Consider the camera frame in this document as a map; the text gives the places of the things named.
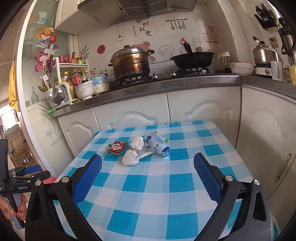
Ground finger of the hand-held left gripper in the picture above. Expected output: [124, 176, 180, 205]
[9, 165, 42, 178]
[14, 171, 51, 186]

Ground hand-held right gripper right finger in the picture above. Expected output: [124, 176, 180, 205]
[194, 152, 271, 241]

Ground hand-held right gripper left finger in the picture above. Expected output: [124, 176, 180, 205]
[25, 153, 102, 241]

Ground red snack packet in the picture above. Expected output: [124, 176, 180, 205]
[107, 140, 129, 157]

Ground white tissue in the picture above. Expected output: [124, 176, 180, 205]
[131, 136, 145, 151]
[122, 149, 140, 166]

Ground white blue-label milk bottle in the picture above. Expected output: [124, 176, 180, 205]
[144, 131, 171, 157]

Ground silver foil pouch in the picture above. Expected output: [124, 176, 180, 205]
[137, 146, 155, 160]

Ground person's left hand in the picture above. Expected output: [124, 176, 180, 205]
[0, 193, 28, 222]

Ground wooden chair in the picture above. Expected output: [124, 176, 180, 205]
[8, 136, 31, 164]

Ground blue checked tablecloth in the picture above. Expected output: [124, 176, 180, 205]
[53, 119, 272, 241]

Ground yellow cloth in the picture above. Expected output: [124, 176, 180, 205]
[9, 62, 20, 112]

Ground utensil holder with ladles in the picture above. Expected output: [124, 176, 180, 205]
[38, 70, 65, 105]

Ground stack of white bowls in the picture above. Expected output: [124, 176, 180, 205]
[74, 81, 95, 100]

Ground white spice rack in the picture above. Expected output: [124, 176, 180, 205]
[45, 57, 90, 111]

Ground blue cartoon bowl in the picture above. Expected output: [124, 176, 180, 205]
[92, 76, 110, 95]

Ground steel kitchen countertop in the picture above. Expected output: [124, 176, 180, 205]
[47, 75, 296, 117]

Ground row of condiment bottles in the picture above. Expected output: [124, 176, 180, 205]
[59, 54, 90, 98]

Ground black gas stove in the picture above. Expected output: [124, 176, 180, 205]
[109, 67, 223, 91]

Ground white floral bowl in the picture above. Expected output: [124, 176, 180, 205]
[229, 62, 254, 76]

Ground black wok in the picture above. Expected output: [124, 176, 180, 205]
[170, 42, 215, 70]

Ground white induction cooker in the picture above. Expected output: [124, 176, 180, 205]
[254, 66, 274, 77]

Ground steel steamer pot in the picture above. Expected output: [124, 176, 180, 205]
[109, 45, 155, 81]

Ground colourful flower stickers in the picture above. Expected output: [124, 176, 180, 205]
[35, 27, 61, 73]

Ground white mug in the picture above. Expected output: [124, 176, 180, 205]
[270, 61, 284, 81]

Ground steel kettle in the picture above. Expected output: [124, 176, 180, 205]
[252, 36, 279, 67]

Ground white upper cabinet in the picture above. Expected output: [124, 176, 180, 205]
[55, 0, 81, 36]

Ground steel range hood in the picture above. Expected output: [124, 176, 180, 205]
[77, 0, 198, 26]

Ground grey flower wall decal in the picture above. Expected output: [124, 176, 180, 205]
[38, 102, 63, 144]

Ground brass cabinet handle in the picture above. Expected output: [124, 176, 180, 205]
[275, 153, 292, 182]

